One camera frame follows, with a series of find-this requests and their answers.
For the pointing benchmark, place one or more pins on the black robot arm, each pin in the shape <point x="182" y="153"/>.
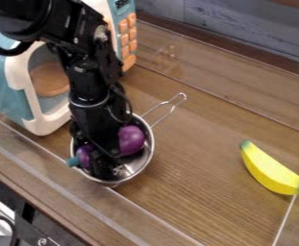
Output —
<point x="75" y="32"/>

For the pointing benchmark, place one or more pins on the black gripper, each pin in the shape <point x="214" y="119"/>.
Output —
<point x="95" y="125"/>

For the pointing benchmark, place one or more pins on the silver pot with wire handle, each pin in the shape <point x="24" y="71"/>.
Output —
<point x="134" y="164"/>

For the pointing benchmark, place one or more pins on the yellow toy banana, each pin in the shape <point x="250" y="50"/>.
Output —
<point x="269" y="172"/>

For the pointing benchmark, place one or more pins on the purple toy eggplant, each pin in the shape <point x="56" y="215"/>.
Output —
<point x="131" y="139"/>

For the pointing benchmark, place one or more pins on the blue toy microwave oven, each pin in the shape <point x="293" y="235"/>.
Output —
<point x="42" y="114"/>

